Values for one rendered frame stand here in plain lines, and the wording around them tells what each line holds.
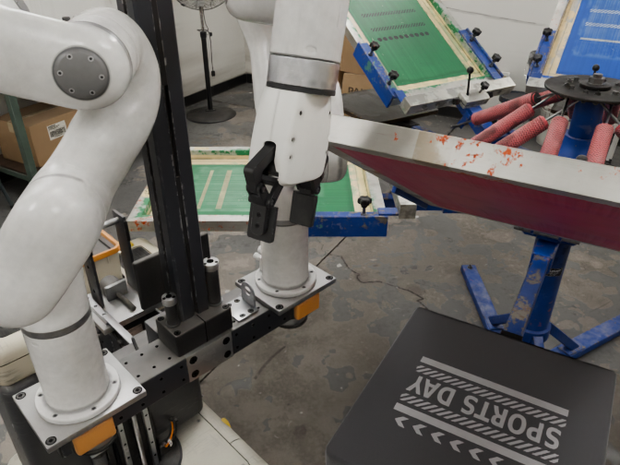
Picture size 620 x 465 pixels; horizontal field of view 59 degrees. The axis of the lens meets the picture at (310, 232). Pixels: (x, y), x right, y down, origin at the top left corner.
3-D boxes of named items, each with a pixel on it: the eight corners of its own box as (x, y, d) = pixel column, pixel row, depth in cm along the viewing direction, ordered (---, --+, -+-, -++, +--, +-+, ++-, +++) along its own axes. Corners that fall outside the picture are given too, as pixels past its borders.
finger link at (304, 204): (307, 166, 68) (300, 218, 70) (295, 169, 66) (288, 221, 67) (330, 172, 67) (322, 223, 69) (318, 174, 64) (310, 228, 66)
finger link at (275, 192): (275, 147, 60) (270, 195, 62) (251, 152, 56) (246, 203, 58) (297, 152, 59) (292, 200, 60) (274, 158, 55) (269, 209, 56)
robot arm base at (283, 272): (233, 272, 115) (228, 208, 107) (279, 250, 123) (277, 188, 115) (282, 306, 105) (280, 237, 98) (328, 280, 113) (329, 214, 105)
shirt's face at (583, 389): (585, 578, 81) (586, 577, 81) (326, 452, 100) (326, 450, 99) (614, 373, 117) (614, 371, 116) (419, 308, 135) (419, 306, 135)
